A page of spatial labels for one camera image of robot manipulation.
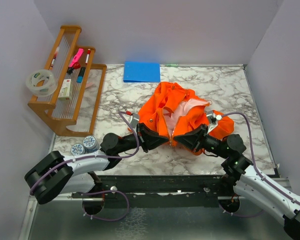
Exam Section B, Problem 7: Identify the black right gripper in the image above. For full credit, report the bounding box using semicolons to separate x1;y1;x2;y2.
174;123;230;159

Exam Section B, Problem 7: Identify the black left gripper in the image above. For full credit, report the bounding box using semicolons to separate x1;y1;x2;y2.
116;123;169;155

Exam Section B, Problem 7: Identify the orange zip jacket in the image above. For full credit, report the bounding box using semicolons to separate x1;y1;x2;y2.
138;82;234;155

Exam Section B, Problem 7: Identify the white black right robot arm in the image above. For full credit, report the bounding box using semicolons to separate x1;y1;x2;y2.
174;124;300;240

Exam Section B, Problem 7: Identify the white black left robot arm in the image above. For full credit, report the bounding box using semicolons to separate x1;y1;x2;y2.
24;123;169;205

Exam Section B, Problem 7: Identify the blue white patterned tin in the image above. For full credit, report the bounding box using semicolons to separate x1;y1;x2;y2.
82;135;100;153

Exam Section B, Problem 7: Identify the blue folder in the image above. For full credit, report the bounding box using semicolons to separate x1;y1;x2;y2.
123;61;161;83

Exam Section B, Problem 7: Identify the wooden tiered rack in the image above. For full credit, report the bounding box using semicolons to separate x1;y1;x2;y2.
26;25;107;137

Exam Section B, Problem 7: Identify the blue black marker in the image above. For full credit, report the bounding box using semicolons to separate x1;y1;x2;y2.
76;67;86;84

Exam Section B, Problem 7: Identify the small white green box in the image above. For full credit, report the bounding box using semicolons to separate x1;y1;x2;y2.
58;78;73;101

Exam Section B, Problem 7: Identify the red black small clip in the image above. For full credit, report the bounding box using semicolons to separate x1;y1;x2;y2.
66;62;81;75

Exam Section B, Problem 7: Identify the red white marker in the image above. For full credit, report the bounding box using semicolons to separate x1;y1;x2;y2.
85;48;91;65

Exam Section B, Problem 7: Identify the pink highlighter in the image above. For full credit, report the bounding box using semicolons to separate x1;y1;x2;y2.
68;48;84;68

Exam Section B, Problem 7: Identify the clear tape roll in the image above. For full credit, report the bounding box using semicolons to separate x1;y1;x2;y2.
25;69;58;97

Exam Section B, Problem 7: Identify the red capped pen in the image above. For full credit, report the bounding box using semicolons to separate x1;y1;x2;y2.
49;46;60;71

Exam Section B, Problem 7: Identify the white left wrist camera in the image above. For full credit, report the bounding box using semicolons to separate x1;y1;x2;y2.
128;113;140;129

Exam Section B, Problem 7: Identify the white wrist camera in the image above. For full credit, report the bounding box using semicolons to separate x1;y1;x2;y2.
206;110;223;134
128;113;140;129

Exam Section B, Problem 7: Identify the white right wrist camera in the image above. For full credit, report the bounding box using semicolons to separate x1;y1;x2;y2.
206;110;223;134

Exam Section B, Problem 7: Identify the black mounting rail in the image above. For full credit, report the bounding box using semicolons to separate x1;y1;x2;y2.
72;174;268;209

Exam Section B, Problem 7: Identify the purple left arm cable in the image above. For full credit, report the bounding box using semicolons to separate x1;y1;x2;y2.
29;110;141;222

